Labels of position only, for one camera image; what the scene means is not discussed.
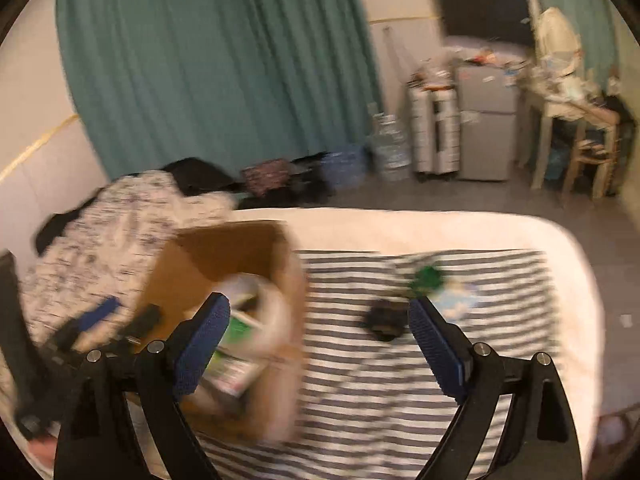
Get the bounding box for wooden chair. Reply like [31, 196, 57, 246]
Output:
[562, 110, 623, 200]

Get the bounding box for dark patterned bag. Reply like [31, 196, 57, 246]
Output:
[240, 159, 292, 196]

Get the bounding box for brown cardboard box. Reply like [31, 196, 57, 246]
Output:
[132, 220, 311, 443]

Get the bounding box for green and white box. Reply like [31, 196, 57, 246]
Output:
[202, 305, 271, 398]

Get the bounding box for cream dressing table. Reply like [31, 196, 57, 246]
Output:
[522, 72, 621, 191]

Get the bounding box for grey mini fridge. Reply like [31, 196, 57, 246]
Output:
[454, 55, 521, 182]

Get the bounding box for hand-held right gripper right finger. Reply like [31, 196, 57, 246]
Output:
[407, 296, 583, 480]

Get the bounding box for black and white printed blanket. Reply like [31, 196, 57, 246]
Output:
[22, 170, 236, 356]

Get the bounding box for large clear water bottle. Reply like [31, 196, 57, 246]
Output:
[370, 112, 413, 183]

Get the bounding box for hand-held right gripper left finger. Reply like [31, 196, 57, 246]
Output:
[52, 292, 232, 480]

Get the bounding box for white ribbed suitcase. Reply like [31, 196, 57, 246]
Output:
[407, 80, 461, 181]

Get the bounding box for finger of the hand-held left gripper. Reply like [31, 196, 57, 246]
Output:
[120, 304, 162, 346]
[47, 297, 122, 356]

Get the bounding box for black wall television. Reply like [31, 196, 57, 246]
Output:
[436, 0, 535, 47]

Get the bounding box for white cylindrical bottle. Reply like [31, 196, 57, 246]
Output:
[222, 274, 293, 346]

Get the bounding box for small black object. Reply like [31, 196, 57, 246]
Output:
[362, 299, 408, 343]

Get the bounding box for white oval mirror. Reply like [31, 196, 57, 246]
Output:
[537, 7, 583, 73]

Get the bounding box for grey striped cloth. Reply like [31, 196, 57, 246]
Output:
[190, 249, 563, 480]

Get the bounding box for clear plastic bag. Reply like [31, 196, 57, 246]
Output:
[410, 57, 458, 91]

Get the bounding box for black bag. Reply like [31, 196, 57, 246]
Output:
[162, 157, 236, 196]

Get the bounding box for green leaf print packet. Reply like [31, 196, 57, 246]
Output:
[407, 260, 481, 323]

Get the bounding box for blue plastic bag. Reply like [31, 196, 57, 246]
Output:
[320, 145, 368, 191]

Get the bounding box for black suitcase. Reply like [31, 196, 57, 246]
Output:
[602, 92, 640, 201]

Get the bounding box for wide green curtain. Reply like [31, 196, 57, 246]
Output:
[56, 0, 383, 188]

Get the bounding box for dark cloth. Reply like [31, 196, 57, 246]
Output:
[287, 155, 333, 203]

